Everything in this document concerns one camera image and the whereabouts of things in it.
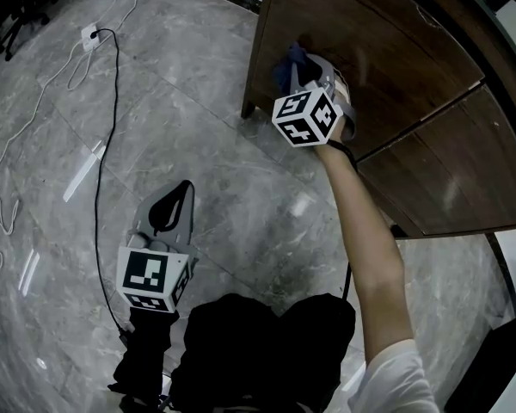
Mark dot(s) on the blue wiping cloth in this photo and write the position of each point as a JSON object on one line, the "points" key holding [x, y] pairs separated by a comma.
{"points": [[290, 56]]}

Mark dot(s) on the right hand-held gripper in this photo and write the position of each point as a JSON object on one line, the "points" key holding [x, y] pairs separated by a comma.
{"points": [[305, 118]]}

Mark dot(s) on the black office chair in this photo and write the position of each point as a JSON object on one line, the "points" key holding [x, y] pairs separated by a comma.
{"points": [[13, 11]]}

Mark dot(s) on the dark wooden vanity cabinet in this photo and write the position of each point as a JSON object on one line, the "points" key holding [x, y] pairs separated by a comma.
{"points": [[468, 15]]}

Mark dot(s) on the black and white bathtub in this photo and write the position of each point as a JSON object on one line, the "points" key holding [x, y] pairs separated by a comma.
{"points": [[499, 368]]}

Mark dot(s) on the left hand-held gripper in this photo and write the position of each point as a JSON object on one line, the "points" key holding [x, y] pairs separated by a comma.
{"points": [[146, 273]]}

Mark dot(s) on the person's black trousers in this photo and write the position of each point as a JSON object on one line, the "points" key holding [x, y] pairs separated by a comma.
{"points": [[262, 347]]}

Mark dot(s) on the person's right forearm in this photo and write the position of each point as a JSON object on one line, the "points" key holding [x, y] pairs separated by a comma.
{"points": [[370, 252]]}

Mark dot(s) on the brown wooden cabinet door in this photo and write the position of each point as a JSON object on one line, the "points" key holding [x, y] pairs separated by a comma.
{"points": [[464, 166], [391, 50]]}

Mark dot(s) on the person's white shirt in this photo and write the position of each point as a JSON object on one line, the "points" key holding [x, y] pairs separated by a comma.
{"points": [[395, 381]]}

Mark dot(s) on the person's black-sleeved left forearm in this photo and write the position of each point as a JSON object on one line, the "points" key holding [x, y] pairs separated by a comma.
{"points": [[148, 342]]}

